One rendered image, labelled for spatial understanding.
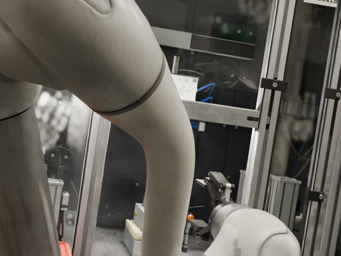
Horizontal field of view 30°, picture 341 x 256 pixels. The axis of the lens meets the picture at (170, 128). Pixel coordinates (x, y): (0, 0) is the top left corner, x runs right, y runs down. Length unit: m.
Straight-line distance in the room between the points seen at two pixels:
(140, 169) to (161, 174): 1.20
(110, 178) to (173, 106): 1.28
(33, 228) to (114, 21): 0.31
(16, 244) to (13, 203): 0.05
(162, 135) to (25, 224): 0.20
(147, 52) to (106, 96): 0.06
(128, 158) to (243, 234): 1.01
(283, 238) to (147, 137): 0.34
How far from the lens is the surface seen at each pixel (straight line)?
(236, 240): 1.00
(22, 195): 0.77
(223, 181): 1.24
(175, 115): 0.71
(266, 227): 0.99
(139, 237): 1.68
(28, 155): 0.76
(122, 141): 1.95
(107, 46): 0.59
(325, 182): 1.70
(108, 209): 1.98
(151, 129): 0.70
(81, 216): 1.53
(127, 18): 0.60
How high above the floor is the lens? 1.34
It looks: 3 degrees down
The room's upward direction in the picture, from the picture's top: 9 degrees clockwise
